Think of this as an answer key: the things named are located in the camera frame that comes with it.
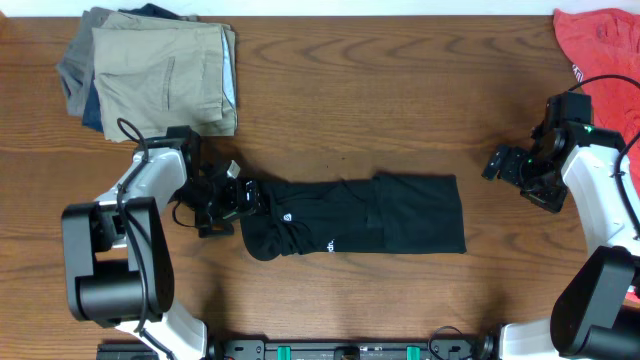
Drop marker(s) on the folded grey garment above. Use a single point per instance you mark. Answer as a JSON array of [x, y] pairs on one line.
[[76, 67]]

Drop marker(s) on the black t-shirt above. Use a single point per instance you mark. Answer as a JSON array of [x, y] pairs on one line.
[[388, 213]]

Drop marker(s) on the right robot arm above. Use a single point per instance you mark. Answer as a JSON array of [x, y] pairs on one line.
[[589, 319]]

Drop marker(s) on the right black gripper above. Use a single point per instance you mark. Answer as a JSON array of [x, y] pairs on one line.
[[551, 199]]

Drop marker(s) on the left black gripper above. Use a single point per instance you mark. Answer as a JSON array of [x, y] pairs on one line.
[[251, 196]]

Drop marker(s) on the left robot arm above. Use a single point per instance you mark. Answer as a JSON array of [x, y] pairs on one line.
[[118, 268]]

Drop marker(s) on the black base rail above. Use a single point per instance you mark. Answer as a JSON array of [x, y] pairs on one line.
[[445, 343]]

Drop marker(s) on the red t-shirt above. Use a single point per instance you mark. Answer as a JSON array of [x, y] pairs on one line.
[[603, 46]]

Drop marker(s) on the folded khaki pants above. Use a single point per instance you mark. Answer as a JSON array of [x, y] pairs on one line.
[[158, 73]]

